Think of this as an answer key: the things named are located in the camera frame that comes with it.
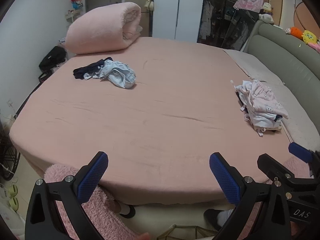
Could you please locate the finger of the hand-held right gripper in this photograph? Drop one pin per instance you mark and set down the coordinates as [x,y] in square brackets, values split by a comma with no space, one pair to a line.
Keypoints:
[300,151]
[272,166]

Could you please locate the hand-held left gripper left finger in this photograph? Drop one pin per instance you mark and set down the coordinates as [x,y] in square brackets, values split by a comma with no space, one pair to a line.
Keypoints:
[93,177]

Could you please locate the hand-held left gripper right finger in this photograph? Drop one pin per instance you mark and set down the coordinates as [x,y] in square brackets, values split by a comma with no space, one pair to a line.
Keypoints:
[223,177]

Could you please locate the light blue printed pants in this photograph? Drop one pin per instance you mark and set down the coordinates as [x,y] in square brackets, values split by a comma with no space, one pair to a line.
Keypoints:
[117,73]

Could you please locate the stack of folded clothes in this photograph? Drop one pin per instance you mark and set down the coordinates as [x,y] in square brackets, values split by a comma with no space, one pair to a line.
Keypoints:
[262,105]

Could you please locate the pink fuzzy garment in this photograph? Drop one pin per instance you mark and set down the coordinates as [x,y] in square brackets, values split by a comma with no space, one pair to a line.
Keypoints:
[97,212]

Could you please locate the green slippers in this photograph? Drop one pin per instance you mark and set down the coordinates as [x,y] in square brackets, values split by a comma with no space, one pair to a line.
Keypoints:
[13,197]

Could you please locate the bed with pink sheet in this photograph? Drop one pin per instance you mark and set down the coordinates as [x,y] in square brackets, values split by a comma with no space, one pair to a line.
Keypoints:
[155,110]

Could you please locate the beige bed mat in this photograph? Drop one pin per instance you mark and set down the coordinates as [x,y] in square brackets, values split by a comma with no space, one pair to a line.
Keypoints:
[252,65]

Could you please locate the grey-green padded headboard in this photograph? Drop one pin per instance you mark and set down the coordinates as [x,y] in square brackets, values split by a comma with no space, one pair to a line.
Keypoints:
[287,52]

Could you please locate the pink plush toy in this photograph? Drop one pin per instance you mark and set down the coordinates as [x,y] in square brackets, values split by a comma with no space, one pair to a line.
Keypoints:
[316,47]

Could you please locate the dark navy garment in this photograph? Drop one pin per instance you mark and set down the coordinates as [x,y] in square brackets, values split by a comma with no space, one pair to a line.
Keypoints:
[86,70]

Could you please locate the yellow plush toy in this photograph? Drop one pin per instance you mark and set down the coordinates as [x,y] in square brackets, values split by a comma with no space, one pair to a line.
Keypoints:
[310,37]

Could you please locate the orange carrot plush toy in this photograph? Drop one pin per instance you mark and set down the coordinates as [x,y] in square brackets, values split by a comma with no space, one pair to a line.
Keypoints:
[296,32]

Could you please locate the black backpack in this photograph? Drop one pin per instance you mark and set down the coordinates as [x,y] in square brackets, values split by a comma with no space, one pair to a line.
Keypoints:
[52,57]

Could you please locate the white and yellow plush doll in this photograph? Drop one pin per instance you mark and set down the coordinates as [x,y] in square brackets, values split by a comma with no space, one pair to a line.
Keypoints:
[267,12]

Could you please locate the rolled pink blanket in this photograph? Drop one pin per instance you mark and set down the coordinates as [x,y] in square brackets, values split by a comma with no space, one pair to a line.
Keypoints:
[102,28]

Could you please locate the dark glass wardrobe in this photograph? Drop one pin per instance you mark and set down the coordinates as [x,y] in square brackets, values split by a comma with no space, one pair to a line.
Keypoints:
[222,15]

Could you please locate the pink printed hat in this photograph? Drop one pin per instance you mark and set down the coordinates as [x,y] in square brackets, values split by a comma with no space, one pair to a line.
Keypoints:
[248,2]

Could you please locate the white rack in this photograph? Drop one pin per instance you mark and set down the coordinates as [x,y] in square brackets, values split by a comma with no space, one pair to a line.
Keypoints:
[71,17]

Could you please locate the beige cabinet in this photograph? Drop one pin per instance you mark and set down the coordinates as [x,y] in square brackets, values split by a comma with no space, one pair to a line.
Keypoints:
[146,12]

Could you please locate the white wardrobe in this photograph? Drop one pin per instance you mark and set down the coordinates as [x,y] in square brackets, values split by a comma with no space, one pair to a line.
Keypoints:
[178,7]

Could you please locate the red and blue plush toy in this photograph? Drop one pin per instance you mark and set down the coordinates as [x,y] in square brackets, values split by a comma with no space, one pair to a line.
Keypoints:
[76,1]

